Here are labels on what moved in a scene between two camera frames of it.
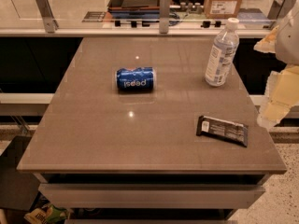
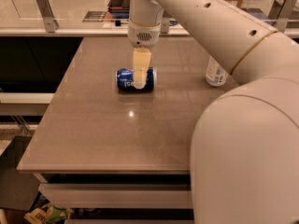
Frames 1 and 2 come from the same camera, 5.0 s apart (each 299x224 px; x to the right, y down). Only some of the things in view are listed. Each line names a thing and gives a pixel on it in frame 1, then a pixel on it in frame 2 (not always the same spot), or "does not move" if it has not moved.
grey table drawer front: [149, 195] does not move
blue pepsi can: [139, 79] does not move
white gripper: [288, 42] to [144, 35]
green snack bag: [47, 214] does not move
